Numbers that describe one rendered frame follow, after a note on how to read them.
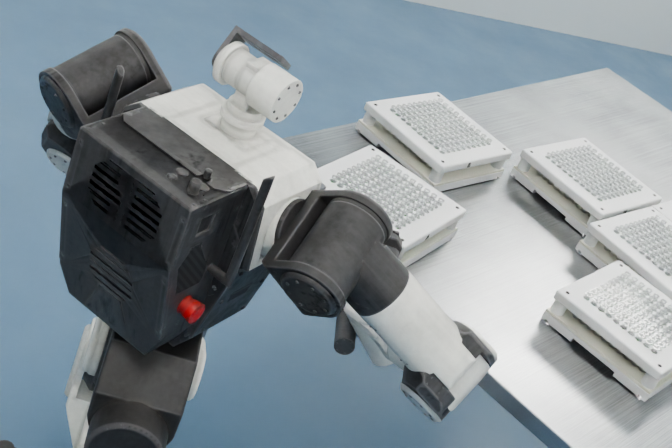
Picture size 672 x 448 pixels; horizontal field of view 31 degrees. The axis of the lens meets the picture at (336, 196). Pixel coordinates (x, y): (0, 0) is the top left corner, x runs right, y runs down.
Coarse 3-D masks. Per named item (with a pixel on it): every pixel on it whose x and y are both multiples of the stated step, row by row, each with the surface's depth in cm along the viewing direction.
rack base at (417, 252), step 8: (440, 232) 239; (448, 232) 240; (432, 240) 235; (440, 240) 237; (448, 240) 242; (416, 248) 231; (424, 248) 232; (432, 248) 236; (408, 256) 228; (416, 256) 230; (408, 264) 229
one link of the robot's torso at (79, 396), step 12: (84, 336) 218; (84, 348) 216; (72, 372) 219; (72, 384) 220; (84, 384) 226; (72, 396) 219; (84, 396) 221; (72, 408) 220; (84, 408) 220; (72, 420) 220; (84, 420) 221; (72, 432) 221; (84, 432) 218; (72, 444) 222
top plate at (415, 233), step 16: (336, 160) 238; (352, 160) 240; (320, 176) 231; (416, 176) 244; (368, 192) 232; (384, 192) 234; (432, 192) 241; (448, 208) 238; (416, 224) 229; (432, 224) 231; (448, 224) 235; (416, 240) 224
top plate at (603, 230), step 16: (592, 224) 254; (608, 224) 256; (624, 224) 259; (608, 240) 251; (624, 240) 253; (624, 256) 249; (640, 256) 250; (656, 256) 252; (640, 272) 247; (656, 272) 246
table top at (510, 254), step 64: (512, 128) 296; (576, 128) 309; (640, 128) 324; (448, 192) 258; (512, 192) 269; (448, 256) 238; (512, 256) 246; (576, 256) 255; (512, 320) 227; (512, 384) 211; (576, 384) 217
